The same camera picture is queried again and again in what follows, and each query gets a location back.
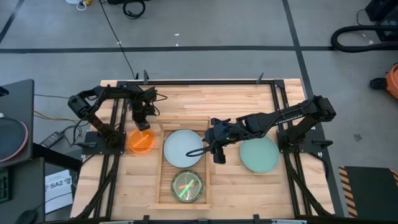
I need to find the black hazard striped mat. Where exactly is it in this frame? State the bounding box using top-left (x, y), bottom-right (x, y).
top-left (338, 165), bottom-right (398, 218)

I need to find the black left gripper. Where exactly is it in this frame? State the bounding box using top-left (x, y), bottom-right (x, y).
top-left (132, 95), bottom-right (156, 131)

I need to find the black computer mouse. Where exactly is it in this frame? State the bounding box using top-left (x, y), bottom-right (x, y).
top-left (15, 209), bottom-right (39, 224)

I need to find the long black floor cable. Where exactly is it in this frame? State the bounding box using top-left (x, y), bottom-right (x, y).
top-left (99, 0), bottom-right (138, 80)

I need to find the dark plate with pink rim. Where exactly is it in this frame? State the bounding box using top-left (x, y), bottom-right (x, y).
top-left (0, 117), bottom-right (29, 163)

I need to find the sage green large plate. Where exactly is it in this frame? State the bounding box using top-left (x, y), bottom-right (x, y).
top-left (239, 135), bottom-right (280, 174)

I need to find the black equipment box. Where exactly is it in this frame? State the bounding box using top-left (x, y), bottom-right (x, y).
top-left (365, 0), bottom-right (398, 43)

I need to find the light grey large plate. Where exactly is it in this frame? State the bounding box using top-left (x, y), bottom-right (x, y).
top-left (163, 129), bottom-right (205, 169)

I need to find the white plug with cable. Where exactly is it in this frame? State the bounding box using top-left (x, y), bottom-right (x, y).
top-left (65, 0), bottom-right (94, 11)

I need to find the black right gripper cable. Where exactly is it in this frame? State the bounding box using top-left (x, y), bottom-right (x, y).
top-left (185, 139), bottom-right (215, 157)

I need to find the black side table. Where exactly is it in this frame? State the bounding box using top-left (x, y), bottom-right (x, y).
top-left (0, 79), bottom-right (35, 169)

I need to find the thick black vacuum hose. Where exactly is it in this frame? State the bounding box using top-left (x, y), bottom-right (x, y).
top-left (330, 24), bottom-right (398, 53)

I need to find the black power adapter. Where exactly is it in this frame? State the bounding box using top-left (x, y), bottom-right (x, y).
top-left (40, 132), bottom-right (65, 149)

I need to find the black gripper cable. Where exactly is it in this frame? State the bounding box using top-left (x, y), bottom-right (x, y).
top-left (185, 139), bottom-right (215, 157)
top-left (154, 92), bottom-right (169, 116)

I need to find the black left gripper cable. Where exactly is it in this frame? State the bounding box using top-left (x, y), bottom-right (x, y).
top-left (154, 92), bottom-right (169, 116)

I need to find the white paper SA2 sign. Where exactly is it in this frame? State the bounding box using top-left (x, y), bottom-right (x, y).
top-left (45, 169), bottom-right (74, 215)

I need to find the black keypad device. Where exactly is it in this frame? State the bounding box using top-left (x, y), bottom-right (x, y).
top-left (0, 167), bottom-right (14, 203)

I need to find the thin black cable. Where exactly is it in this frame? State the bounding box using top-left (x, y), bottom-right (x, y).
top-left (34, 94), bottom-right (78, 100)

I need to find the wooden slatted plate shelf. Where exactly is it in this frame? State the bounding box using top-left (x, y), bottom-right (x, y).
top-left (147, 116), bottom-right (212, 210)

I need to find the dark grey desk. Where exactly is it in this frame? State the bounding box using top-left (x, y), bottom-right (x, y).
top-left (0, 157), bottom-right (46, 224)

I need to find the coiled black cable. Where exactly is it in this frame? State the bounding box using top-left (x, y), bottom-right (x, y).
top-left (123, 0), bottom-right (146, 19)

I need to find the orange vacuum cleaner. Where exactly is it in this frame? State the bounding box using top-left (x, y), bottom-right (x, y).
top-left (369, 63), bottom-right (398, 100)

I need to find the black diagonal support bar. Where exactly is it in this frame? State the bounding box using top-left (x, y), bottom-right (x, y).
top-left (32, 142), bottom-right (83, 172)

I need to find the black metal table frame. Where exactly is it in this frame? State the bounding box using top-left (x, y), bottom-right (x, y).
top-left (74, 79), bottom-right (335, 224)

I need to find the pink translucent small plate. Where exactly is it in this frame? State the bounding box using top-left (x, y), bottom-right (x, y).
top-left (170, 169), bottom-right (204, 203)

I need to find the orange translucent small plate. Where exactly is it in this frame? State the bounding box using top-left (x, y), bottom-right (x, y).
top-left (127, 128), bottom-right (156, 155)

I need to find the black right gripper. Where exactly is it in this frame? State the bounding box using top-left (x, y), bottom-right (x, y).
top-left (203, 118), bottom-right (246, 165)

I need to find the yellow cable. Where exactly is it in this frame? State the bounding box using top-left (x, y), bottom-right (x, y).
top-left (33, 110), bottom-right (91, 123)

